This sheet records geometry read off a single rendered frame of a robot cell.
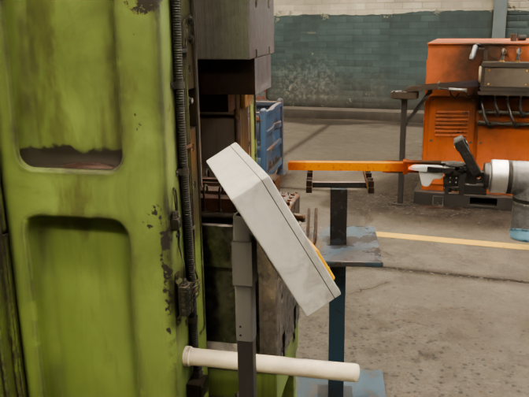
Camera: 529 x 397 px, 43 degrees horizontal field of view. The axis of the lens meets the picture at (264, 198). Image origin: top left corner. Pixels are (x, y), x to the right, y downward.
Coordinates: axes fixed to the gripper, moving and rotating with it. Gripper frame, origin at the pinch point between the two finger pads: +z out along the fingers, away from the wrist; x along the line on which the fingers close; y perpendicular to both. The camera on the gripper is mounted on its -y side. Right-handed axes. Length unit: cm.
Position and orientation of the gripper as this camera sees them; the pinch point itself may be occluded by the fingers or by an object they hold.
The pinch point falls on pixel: (413, 165)
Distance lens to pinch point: 190.1
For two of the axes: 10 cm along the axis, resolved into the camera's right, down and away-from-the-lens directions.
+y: 0.0, 9.7, 2.6
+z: -9.8, -0.6, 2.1
